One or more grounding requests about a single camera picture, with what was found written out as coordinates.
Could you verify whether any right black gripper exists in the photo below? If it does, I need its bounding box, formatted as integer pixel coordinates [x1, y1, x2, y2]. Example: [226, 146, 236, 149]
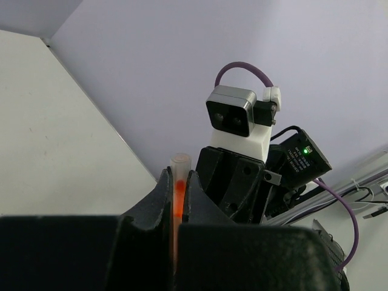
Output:
[196, 127, 332, 224]

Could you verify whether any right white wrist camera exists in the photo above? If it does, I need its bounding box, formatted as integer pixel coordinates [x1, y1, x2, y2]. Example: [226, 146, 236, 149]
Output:
[206, 85, 281, 162]

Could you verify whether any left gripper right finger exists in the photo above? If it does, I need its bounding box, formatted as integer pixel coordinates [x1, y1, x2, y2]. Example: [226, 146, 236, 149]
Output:
[177, 171, 349, 290]

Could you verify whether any pink pen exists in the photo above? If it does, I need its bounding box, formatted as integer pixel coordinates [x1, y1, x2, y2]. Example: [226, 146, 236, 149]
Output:
[173, 179, 186, 264]

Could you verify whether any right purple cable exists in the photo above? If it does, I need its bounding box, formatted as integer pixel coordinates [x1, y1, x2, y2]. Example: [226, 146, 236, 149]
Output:
[214, 61, 361, 271]

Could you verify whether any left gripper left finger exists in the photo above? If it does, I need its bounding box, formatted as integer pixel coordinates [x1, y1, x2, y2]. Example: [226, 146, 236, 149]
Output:
[1, 169, 173, 290]

